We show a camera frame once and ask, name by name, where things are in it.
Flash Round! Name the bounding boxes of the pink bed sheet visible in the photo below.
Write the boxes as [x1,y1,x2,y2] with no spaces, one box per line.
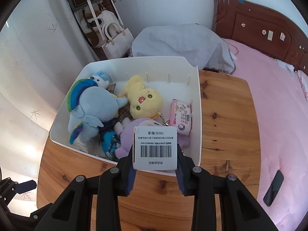
[221,38,308,231]

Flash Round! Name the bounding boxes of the purple plush toy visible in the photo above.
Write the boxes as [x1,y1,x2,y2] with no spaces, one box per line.
[114,118,190,160]

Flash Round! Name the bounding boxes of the white handbag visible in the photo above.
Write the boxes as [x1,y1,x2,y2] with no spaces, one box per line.
[101,22,135,59]

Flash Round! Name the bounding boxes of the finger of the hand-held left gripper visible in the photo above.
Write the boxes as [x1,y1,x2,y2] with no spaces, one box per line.
[16,180,37,194]
[29,202,54,222]

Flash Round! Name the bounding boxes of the rainbow mane pony plush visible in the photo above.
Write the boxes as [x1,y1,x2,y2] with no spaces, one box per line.
[66,72,113,112]

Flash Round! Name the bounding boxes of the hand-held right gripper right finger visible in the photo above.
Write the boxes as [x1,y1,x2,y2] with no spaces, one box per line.
[177,143,280,231]

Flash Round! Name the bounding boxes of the yellow plush toy with keychain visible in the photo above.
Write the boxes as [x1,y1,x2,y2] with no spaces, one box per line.
[120,75,172,127]

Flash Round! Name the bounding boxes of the light blue plush toy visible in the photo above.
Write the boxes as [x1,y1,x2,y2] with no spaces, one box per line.
[67,87,128,145]

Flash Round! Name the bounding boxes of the white plastic storage bin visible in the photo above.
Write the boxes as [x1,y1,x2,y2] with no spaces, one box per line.
[50,56,201,177]

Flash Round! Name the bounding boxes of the pink ruffled pillow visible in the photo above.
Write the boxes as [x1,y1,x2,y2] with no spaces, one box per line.
[293,69,308,102]

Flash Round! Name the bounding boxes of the black smartphone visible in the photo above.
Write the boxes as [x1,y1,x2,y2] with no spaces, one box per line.
[263,170,285,207]

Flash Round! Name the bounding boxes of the white cardboard box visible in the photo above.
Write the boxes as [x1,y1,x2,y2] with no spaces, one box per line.
[133,126,178,171]

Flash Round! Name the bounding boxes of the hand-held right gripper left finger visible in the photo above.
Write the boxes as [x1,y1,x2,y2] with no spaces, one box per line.
[35,143,137,231]

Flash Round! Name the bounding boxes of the white patterned curtain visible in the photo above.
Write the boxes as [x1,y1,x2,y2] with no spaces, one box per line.
[0,0,99,198]

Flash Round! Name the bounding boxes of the pink wet wipes packet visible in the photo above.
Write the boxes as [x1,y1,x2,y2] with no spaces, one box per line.
[168,99,193,136]

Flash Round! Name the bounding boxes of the grey blue cloth cover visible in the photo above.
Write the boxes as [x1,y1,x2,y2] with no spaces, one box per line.
[130,23,238,74]

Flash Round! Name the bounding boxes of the brown plaid cloth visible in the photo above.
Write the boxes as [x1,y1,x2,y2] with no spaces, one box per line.
[107,84,133,126]

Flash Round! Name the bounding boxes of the white and brown plush bag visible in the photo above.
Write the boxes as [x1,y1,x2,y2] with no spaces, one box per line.
[79,7,119,48]

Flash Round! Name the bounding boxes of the brown wooden headboard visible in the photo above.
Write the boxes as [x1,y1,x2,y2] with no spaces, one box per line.
[213,0,308,75]

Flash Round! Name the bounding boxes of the blue drawstring pouch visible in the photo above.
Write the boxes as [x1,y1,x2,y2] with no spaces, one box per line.
[100,131,121,160]

